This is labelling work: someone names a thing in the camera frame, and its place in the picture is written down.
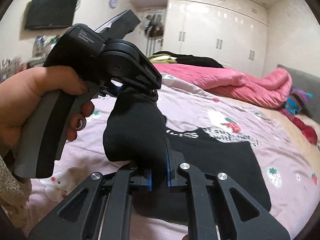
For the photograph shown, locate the black sweater with orange patches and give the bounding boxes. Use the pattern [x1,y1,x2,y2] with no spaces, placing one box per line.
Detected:
[103,88,271,222]

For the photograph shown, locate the round wall clock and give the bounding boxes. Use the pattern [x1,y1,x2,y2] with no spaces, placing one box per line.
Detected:
[108,0,118,9]

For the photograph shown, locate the person's left hand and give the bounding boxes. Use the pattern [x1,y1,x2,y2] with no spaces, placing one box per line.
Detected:
[1,66,88,157]

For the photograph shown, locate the pink strawberry print quilt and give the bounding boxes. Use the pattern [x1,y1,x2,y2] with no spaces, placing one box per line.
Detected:
[22,73,319,239]

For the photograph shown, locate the white wardrobe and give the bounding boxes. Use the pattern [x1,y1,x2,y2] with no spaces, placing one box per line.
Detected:
[162,0,267,77]

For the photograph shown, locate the green garment on bed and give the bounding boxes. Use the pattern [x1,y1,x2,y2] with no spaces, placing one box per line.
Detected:
[148,54,177,63]

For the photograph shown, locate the wall mounted television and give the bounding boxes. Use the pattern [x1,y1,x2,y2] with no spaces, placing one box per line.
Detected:
[24,0,78,30]

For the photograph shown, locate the grey padded headboard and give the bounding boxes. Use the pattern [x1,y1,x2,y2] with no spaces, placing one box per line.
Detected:
[277,64,320,124]

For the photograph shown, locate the colourful striped cloth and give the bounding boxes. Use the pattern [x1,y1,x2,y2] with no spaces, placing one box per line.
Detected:
[284,88,313,115]

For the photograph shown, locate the pink folded blanket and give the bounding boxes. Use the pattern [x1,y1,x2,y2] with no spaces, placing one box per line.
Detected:
[154,63,292,109]

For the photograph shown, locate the red cloth at bedside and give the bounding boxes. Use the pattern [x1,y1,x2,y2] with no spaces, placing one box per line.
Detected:
[279,108,318,145]

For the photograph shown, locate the black garment on bed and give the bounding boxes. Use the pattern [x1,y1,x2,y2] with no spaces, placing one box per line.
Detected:
[149,51,223,68]

